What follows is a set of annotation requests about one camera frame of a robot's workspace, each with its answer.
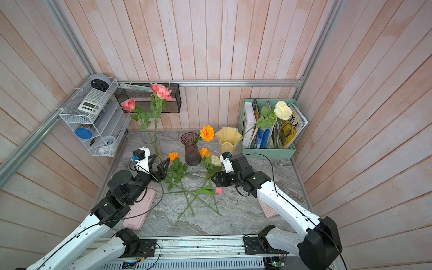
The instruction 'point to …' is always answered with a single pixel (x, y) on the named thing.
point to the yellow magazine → (291, 127)
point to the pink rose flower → (144, 118)
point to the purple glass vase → (192, 153)
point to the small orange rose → (178, 170)
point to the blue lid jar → (85, 131)
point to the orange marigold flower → (207, 133)
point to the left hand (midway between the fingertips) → (163, 159)
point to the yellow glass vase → (228, 138)
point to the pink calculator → (268, 210)
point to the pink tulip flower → (213, 191)
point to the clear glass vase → (152, 142)
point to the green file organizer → (268, 127)
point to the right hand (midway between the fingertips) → (218, 175)
